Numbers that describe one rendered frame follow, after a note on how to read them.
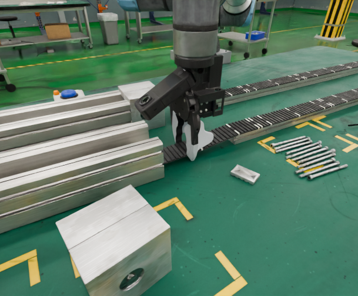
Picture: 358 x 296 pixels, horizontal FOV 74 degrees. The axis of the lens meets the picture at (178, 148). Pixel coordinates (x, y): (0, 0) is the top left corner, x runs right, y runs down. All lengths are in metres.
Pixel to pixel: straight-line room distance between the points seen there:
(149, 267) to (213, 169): 0.26
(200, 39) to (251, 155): 0.28
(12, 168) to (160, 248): 0.30
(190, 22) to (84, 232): 0.32
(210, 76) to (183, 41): 0.09
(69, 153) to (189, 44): 0.28
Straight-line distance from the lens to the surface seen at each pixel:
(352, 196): 0.55
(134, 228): 0.29
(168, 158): 0.50
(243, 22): 1.18
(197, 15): 0.41
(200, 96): 0.44
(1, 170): 0.49
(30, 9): 5.13
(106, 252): 0.28
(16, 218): 0.46
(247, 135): 0.61
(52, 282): 0.39
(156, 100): 0.42
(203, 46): 0.42
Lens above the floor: 1.10
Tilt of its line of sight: 35 degrees down
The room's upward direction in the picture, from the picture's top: straight up
